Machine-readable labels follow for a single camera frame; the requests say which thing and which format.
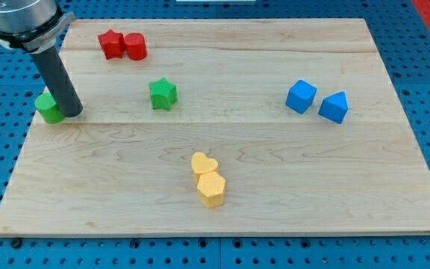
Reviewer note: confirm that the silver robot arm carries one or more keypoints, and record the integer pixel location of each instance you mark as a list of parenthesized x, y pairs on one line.
[(32, 25)]

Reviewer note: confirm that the wooden board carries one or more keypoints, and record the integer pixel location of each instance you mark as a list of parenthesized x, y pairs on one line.
[(123, 170)]

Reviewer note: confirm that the green star block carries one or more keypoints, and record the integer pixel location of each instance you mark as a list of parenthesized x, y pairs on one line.
[(163, 94)]

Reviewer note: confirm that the red star block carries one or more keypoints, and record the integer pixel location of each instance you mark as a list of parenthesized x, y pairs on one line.
[(112, 44)]

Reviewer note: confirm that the yellow heart block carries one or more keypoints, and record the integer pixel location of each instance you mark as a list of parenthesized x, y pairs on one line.
[(202, 164)]

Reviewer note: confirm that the yellow hexagon block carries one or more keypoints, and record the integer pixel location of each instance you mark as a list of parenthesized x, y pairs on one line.
[(211, 189)]

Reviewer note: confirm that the blue cube block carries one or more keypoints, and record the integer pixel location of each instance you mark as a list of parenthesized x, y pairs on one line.
[(300, 96)]

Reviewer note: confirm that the red cylinder block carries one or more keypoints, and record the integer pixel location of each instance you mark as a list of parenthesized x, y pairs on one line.
[(136, 46)]

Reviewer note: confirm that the blue house-shaped block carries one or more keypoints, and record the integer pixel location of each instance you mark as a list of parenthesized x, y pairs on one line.
[(334, 107)]

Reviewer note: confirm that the green cylinder block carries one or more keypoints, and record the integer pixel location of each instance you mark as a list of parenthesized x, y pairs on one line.
[(48, 109)]

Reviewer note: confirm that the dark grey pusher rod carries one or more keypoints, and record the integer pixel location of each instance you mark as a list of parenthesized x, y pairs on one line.
[(58, 82)]

